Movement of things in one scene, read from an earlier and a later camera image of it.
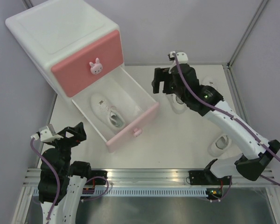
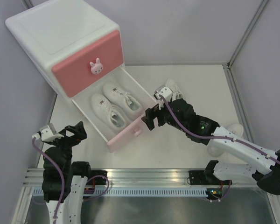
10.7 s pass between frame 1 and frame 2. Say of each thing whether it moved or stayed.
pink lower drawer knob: stayed
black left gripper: stayed
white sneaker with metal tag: moved
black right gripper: moved
